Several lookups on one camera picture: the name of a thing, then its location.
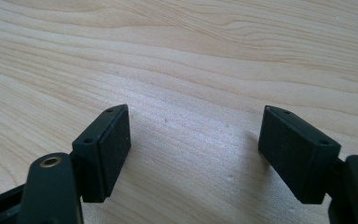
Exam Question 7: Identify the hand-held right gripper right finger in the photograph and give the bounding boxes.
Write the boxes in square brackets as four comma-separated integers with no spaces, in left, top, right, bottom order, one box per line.
[257,105,345,205]

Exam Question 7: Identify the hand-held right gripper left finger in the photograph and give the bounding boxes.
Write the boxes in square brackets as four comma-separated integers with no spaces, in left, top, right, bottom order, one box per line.
[70,104,132,203]

